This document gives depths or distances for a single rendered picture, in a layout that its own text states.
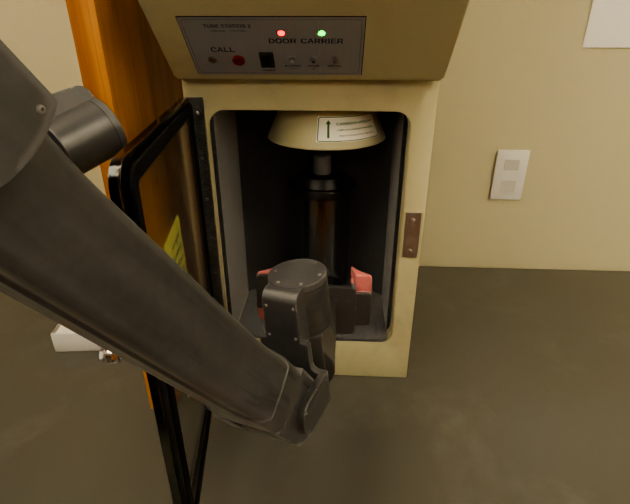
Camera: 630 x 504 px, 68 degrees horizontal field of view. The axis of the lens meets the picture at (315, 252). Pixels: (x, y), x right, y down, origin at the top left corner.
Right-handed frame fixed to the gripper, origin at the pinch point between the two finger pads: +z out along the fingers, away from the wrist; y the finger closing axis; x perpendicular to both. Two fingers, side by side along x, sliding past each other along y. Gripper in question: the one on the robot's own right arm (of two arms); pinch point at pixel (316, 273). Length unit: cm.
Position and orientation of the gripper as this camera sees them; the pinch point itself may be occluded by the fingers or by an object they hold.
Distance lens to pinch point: 64.5
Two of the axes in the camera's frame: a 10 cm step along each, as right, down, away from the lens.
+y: -10.0, -0.3, 0.5
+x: 0.0, 8.9, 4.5
